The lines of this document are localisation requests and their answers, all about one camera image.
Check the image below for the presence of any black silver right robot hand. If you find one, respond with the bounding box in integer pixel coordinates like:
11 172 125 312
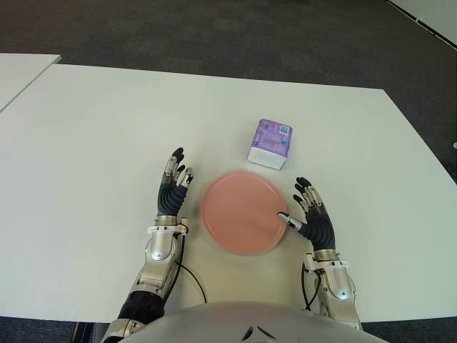
276 176 336 253

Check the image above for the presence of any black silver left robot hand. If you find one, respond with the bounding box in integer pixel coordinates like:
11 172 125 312
156 147 194 217

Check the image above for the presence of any purple white tissue paper pack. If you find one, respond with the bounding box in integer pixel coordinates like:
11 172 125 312
246 118 295 170

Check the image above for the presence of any round pink plate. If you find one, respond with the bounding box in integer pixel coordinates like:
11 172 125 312
200 170 288 256

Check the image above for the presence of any silver robot torso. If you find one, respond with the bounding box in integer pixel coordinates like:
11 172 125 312
135 300 361 343

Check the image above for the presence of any white side table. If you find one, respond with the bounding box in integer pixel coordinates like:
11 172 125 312
0 53 62 112

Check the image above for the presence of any white table with dark edge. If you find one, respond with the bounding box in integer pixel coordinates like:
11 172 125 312
387 0 457 54

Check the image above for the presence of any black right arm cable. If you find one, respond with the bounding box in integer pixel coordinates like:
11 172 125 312
301 264 319 312

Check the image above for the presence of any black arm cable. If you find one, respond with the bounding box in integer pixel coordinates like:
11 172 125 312
301 264 319 312
176 228 208 304

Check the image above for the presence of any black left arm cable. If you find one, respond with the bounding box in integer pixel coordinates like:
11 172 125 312
176 228 208 304

